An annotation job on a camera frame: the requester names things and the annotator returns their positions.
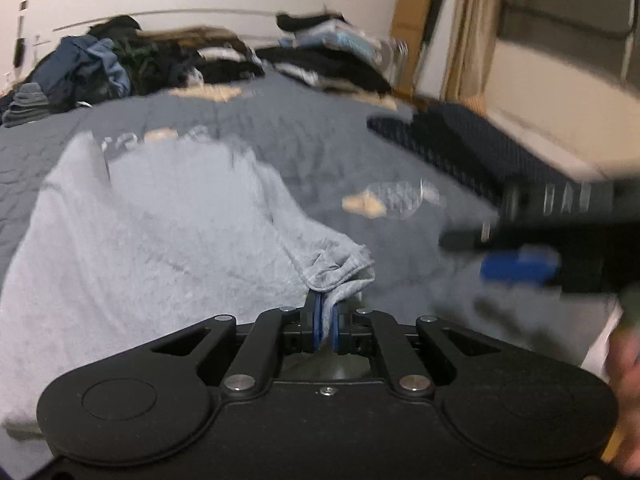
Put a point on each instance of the grey quilted bedspread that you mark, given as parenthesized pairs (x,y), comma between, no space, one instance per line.
(324,151)

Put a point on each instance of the stack of folded clothes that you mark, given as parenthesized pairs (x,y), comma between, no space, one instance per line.
(325,51)

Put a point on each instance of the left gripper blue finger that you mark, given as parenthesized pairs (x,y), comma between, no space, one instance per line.
(376,336)
(276,334)

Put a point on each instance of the light grey hoodie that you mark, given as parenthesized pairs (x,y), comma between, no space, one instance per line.
(120,251)

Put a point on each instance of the white headboard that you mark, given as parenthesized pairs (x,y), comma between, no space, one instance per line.
(254,21)

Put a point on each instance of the dark dotted folded garment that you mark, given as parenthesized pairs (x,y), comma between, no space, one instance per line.
(468,148)

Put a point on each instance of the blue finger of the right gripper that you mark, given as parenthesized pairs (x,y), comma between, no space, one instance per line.
(531,266)
(468,241)

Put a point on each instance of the beige curtain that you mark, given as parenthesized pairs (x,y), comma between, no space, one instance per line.
(473,40)

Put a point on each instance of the dark window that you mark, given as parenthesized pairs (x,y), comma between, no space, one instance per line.
(602,35)

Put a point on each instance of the person's right hand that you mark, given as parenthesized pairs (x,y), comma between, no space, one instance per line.
(622,366)

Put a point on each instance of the brown cardboard box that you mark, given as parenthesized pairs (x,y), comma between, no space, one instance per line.
(408,26)

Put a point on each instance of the pile of unfolded dark clothes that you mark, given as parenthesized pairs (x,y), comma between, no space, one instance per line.
(118,59)

